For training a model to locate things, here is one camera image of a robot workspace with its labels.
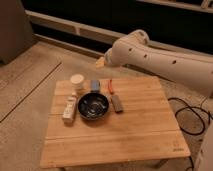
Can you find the white plastic bottle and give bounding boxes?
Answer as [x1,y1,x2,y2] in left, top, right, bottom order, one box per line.
[62,92,77,124]

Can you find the dark rectangular block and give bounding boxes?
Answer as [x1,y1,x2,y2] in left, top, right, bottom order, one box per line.
[111,95,123,113]

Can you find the black cable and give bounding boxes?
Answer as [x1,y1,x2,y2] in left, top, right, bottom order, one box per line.
[167,96,213,137]

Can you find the dark ceramic bowl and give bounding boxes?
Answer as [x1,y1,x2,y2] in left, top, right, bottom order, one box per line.
[78,93,109,120]

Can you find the grey cabinet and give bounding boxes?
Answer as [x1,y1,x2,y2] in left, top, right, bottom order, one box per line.
[0,0,36,64]

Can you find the white paper cup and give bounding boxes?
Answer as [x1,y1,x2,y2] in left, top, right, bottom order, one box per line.
[70,74,84,90]

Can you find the wooden table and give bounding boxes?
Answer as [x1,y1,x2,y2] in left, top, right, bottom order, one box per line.
[40,76,190,168]

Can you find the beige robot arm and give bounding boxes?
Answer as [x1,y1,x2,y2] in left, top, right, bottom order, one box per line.
[96,30,213,99]

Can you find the blue grey sponge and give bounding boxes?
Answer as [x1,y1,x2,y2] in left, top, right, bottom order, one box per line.
[91,80,100,92]

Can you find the red orange pepper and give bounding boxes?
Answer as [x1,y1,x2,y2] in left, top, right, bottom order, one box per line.
[108,79,115,94]

